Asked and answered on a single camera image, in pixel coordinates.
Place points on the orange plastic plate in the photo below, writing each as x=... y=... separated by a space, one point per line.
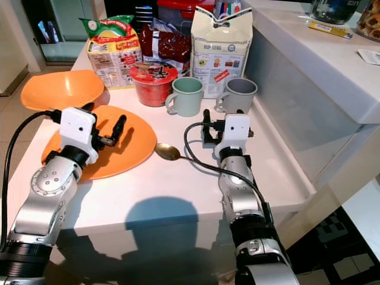
x=136 y=145

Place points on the pale green mug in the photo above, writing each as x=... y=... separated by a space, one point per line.
x=187 y=98

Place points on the bronze metal spoon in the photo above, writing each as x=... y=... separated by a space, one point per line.
x=167 y=152

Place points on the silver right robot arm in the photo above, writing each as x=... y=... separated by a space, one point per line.
x=240 y=199

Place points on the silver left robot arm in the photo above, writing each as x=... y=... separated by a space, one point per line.
x=44 y=199

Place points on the orange plastic bowl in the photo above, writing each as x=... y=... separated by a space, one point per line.
x=59 y=89

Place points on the grey mug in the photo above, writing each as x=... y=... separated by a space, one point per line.
x=240 y=98

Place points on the red instant noodle cup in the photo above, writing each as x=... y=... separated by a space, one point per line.
x=152 y=86

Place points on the green and yellow snack bag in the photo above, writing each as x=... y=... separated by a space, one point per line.
x=111 y=54

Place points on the cream cracker bag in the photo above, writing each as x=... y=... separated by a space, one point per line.
x=221 y=44

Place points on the glass door cabinet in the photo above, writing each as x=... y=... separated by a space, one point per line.
x=65 y=29

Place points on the dark red snack bag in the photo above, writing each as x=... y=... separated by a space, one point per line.
x=165 y=43

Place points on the white raised counter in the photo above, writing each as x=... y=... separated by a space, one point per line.
x=303 y=59

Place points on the red lidded container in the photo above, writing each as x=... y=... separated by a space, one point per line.
x=181 y=7

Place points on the yellow flat packet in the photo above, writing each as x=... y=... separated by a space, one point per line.
x=330 y=29

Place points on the dark glass jar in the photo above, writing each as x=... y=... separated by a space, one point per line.
x=334 y=9

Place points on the black floor rack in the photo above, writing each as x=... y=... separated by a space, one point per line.
x=338 y=249

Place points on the white paper slip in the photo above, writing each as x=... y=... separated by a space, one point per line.
x=370 y=57

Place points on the clear cookie jar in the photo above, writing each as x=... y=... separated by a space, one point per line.
x=369 y=21

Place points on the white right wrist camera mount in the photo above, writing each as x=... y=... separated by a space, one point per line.
x=234 y=133

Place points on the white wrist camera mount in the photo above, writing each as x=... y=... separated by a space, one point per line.
x=78 y=132
x=234 y=133

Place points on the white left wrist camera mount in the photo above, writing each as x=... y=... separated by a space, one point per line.
x=78 y=132

